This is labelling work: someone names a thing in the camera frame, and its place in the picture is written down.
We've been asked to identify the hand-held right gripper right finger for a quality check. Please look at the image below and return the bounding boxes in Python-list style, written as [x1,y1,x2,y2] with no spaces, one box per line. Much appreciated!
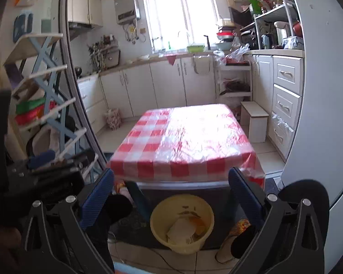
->
[228,166,327,274]

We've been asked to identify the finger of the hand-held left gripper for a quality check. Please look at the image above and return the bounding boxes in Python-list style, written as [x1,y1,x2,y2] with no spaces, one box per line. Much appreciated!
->
[26,151,57,169]
[53,148,97,174]

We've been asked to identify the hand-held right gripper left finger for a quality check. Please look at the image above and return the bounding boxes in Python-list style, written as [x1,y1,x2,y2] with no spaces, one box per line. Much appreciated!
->
[15,168,115,274]

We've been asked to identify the yellow plastic bucket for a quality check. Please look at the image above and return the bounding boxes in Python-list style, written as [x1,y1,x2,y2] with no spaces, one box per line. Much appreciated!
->
[150,194,215,254]

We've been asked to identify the white paper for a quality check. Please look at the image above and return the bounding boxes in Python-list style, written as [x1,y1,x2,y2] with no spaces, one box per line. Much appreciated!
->
[166,218,198,244]

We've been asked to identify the person's left hand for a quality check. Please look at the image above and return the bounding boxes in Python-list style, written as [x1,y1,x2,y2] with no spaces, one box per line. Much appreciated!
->
[0,225,23,264]

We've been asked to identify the white fluffy slipper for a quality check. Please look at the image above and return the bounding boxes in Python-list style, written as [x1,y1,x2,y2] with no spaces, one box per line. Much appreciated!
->
[26,123,63,157]

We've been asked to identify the floral house slipper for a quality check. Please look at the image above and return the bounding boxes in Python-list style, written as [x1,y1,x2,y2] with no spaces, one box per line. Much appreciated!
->
[114,180,133,203]
[216,218,252,264]

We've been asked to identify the red slipper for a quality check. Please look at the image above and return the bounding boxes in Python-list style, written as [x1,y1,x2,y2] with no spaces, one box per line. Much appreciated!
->
[16,103,56,126]

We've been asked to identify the dark floor mat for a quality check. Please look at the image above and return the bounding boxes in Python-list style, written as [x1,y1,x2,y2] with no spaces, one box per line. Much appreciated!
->
[110,177,281,250]

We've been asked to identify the floral waste bin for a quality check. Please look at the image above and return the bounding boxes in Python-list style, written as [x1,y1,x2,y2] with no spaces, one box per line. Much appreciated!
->
[105,108,122,131]

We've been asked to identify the green slipper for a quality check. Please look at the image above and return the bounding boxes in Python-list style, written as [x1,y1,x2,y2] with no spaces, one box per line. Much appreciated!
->
[16,98,48,113]

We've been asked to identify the white step stool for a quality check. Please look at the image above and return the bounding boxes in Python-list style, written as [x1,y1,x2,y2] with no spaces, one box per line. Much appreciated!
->
[240,101,270,143]

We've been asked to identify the blue white shoe rack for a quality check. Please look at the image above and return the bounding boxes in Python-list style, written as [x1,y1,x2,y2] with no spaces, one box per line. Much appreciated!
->
[3,33,99,177]

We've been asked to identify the blue cloth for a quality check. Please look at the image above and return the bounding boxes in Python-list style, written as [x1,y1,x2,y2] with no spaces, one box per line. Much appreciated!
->
[114,263,149,274]

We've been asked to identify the red white checkered table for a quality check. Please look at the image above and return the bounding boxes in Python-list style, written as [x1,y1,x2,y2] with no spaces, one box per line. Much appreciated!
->
[106,103,266,190]

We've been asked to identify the white trolley shelf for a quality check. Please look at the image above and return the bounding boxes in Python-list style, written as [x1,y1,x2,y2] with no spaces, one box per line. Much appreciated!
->
[216,60,253,99]

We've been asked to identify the grey utensil box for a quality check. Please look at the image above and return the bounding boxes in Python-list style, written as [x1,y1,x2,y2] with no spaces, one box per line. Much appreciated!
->
[106,48,121,68]

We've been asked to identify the white drawer cabinet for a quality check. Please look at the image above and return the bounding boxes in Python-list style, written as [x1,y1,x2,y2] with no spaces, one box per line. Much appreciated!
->
[250,50,305,160]

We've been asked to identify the white kitchen base cabinets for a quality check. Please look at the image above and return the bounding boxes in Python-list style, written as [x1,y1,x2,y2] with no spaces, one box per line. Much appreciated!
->
[77,55,218,133]

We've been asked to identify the white fridge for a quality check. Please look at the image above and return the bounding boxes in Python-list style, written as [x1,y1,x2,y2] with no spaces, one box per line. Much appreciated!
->
[280,0,343,214]

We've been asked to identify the blue hanging pouch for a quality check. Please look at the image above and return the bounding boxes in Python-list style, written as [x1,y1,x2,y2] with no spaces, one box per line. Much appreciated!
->
[13,13,34,44]

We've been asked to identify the grey range hood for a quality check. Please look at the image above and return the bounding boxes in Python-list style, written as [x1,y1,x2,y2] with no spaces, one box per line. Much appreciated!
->
[69,21,93,40]

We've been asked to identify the red hanging cloth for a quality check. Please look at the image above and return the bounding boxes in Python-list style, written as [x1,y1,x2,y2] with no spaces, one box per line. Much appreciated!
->
[163,54,179,66]

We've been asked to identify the white hanging bag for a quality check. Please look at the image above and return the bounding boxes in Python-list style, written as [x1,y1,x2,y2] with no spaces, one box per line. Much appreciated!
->
[192,55,213,76]

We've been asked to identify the clear plastic bag on counter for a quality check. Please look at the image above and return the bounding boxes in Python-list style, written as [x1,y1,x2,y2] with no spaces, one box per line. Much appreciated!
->
[213,43,250,63]

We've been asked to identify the green basin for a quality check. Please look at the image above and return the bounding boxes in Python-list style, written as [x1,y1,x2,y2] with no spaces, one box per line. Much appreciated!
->
[187,43,206,53]

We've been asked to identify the white gas water heater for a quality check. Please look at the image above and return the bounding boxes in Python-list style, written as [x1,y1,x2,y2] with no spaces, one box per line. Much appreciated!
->
[113,0,140,26]

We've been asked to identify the black toaster oven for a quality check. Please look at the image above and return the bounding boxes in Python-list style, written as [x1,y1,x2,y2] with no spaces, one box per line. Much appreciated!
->
[240,29,259,49]

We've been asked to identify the stacked pots and bowls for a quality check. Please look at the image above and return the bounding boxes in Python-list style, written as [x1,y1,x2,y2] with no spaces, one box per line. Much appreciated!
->
[216,26,238,50]

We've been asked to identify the silver blue foil bag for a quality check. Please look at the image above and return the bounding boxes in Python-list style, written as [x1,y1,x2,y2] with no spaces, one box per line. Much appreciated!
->
[283,36,303,50]

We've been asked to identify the white kettle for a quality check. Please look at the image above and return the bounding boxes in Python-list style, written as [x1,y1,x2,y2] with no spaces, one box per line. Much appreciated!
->
[274,21,290,46]

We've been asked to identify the kitchen window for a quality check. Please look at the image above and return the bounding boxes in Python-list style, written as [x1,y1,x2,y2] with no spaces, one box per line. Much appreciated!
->
[141,0,220,55]

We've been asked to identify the black microwave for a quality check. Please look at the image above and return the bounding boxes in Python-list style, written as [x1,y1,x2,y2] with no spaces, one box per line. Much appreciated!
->
[228,6,253,26]

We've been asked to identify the white counter rack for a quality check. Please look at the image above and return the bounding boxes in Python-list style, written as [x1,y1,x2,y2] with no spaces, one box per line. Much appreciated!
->
[253,0,300,50]

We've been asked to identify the green box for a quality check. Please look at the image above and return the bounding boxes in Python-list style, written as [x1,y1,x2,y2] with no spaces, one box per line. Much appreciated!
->
[249,0,263,15]

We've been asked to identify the grey door frame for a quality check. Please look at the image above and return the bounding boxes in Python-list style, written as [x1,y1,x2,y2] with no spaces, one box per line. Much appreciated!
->
[59,0,109,163]

